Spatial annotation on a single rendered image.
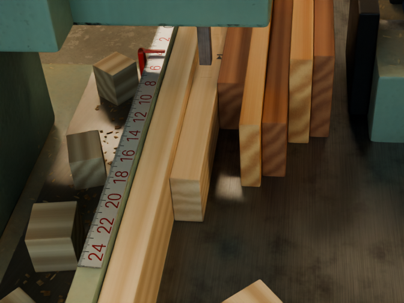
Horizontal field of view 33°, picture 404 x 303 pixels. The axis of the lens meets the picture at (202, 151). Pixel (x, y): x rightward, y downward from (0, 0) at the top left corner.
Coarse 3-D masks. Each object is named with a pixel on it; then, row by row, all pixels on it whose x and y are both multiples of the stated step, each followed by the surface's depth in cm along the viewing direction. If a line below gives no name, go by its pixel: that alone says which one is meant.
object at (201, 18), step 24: (72, 0) 46; (96, 0) 46; (120, 0) 46; (144, 0) 46; (168, 0) 45; (192, 0) 45; (216, 0) 45; (240, 0) 45; (264, 0) 44; (96, 24) 47; (120, 24) 47; (144, 24) 47; (168, 24) 46; (192, 24) 46; (216, 24) 46; (240, 24) 46; (264, 24) 46
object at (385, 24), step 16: (352, 0) 54; (368, 0) 49; (352, 16) 53; (368, 16) 48; (352, 32) 52; (368, 32) 49; (352, 48) 52; (368, 48) 49; (352, 64) 51; (368, 64) 50; (352, 80) 51; (368, 80) 51; (352, 96) 52; (368, 96) 52; (352, 112) 53
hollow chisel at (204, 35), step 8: (200, 32) 50; (208, 32) 50; (200, 40) 51; (208, 40) 50; (200, 48) 51; (208, 48) 51; (200, 56) 51; (208, 56) 51; (200, 64) 52; (208, 64) 52
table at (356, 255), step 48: (336, 0) 68; (336, 48) 62; (336, 96) 56; (288, 144) 52; (336, 144) 52; (384, 144) 51; (240, 192) 48; (288, 192) 48; (336, 192) 48; (384, 192) 48; (192, 240) 45; (240, 240) 45; (288, 240) 45; (336, 240) 44; (384, 240) 44; (192, 288) 42; (240, 288) 42; (288, 288) 42; (336, 288) 42; (384, 288) 41
